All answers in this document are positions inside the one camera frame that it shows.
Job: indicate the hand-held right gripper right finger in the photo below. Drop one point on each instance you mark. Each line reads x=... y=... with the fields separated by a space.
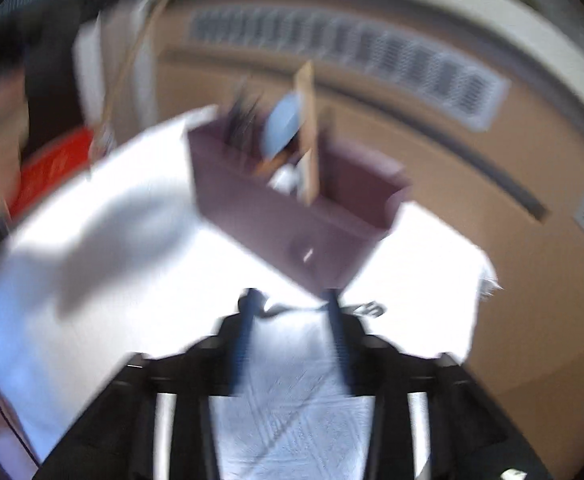
x=341 y=355

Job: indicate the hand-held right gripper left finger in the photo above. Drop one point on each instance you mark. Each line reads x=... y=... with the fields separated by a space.
x=242 y=350

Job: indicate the light wooden chopstick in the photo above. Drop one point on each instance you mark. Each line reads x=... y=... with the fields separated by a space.
x=132 y=60
x=307 y=130

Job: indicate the maroon plastic utensil container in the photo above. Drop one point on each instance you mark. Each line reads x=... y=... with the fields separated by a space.
x=272 y=230

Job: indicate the blue-grey plastic spoon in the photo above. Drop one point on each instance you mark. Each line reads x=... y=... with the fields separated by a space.
x=282 y=122

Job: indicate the red box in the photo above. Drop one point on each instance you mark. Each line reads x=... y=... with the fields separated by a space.
x=47 y=175

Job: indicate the white textured table cloth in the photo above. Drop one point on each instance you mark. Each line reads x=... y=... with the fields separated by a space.
x=122 y=270

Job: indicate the long grey vent grille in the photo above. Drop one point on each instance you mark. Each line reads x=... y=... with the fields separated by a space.
x=351 y=55

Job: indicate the beige kitchen counter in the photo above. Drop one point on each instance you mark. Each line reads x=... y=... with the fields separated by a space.
x=421 y=5

